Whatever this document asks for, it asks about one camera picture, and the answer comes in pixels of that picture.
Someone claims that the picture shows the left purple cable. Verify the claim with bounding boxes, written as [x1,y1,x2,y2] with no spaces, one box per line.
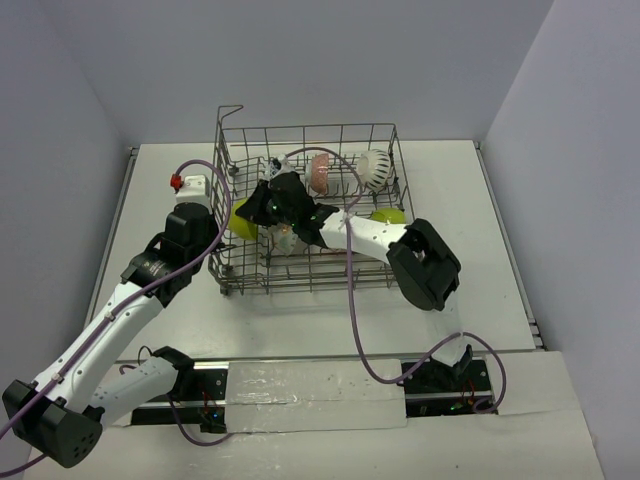
[0,158,234,475]

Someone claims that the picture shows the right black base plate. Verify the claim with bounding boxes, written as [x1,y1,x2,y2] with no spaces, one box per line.
[398,359,494,418]

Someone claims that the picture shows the lime green round bowl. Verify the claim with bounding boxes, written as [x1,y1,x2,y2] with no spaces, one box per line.
[228,198,258,241]

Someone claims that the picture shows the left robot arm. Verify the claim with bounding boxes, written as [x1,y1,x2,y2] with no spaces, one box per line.
[1,202,230,468]

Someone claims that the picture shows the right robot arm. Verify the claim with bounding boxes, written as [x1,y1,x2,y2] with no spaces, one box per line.
[235,172,473,391]

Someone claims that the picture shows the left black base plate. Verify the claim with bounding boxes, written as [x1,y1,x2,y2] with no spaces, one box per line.
[117,362,229,435]

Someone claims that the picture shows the red patterned bowl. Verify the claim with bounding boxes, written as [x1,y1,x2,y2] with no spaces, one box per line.
[305,153,330,195]

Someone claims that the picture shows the white green square bowl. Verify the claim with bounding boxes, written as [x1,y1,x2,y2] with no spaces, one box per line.
[370,207,406,224]

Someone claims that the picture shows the floral leaf pattern bowl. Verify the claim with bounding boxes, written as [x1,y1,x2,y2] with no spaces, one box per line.
[356,149,392,192]

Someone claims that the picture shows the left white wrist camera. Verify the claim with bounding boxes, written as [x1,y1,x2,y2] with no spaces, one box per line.
[170,174,211,208]

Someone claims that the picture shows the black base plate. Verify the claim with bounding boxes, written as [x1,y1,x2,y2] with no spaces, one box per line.
[398,359,494,418]
[117,362,229,435]

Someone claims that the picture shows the yellow star pattern bowl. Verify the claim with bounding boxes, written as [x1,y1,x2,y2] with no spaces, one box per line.
[268,223,299,256]

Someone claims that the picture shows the grey wire dish rack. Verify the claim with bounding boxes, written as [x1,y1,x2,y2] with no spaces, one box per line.
[208,105,414,296]

